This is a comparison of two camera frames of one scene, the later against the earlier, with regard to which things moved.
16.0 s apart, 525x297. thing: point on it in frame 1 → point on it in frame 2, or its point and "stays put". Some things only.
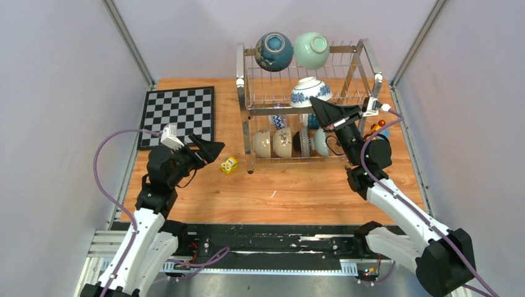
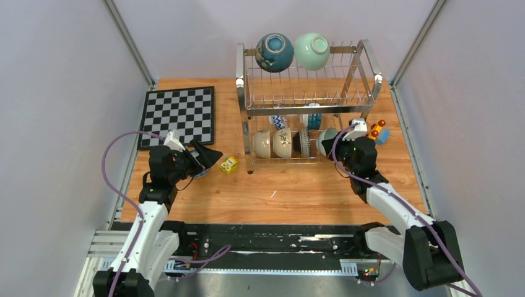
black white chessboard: [192, 109] stays put
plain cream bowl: [262, 144] stays put
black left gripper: [208, 153] stays put
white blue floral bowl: [308, 87] → [195, 153]
